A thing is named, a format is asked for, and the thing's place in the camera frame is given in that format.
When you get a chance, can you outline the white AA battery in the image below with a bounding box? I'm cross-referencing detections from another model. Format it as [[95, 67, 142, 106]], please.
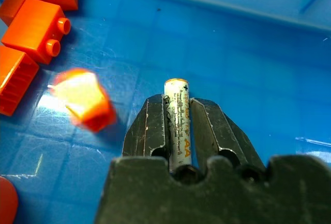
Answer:
[[163, 78, 192, 171]]

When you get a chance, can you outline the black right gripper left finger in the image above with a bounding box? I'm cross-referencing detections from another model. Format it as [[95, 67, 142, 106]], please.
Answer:
[[122, 94, 168, 159]]

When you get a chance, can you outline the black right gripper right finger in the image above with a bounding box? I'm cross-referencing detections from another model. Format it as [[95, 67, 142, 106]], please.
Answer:
[[190, 97, 266, 172]]

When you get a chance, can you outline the orange round toy piece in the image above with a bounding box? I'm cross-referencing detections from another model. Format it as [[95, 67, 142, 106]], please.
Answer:
[[0, 176, 19, 224]]

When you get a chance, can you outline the blue plastic bin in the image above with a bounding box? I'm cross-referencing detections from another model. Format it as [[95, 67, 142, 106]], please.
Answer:
[[0, 0, 331, 224]]

